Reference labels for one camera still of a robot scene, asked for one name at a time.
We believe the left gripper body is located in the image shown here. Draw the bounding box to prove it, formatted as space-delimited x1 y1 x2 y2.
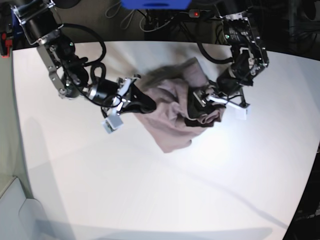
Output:
207 73 245 100

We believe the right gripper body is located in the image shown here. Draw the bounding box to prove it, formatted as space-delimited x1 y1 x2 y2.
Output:
87 78 122 108

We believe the mauve t-shirt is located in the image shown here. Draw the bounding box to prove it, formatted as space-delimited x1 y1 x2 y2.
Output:
135 57 226 153

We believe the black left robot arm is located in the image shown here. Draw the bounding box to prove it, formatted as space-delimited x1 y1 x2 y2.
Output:
192 10 269 120

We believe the black power strip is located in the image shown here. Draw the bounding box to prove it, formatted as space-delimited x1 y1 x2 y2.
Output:
188 9 223 21

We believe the red and black clamp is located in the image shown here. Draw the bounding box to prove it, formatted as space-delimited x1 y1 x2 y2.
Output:
0 3 17 58

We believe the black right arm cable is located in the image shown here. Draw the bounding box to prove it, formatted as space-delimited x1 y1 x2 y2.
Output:
61 22 108 83

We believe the white cable loop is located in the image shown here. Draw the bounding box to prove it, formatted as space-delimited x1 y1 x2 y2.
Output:
104 4 148 33

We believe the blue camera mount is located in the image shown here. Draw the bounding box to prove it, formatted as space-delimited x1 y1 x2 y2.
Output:
120 0 191 10

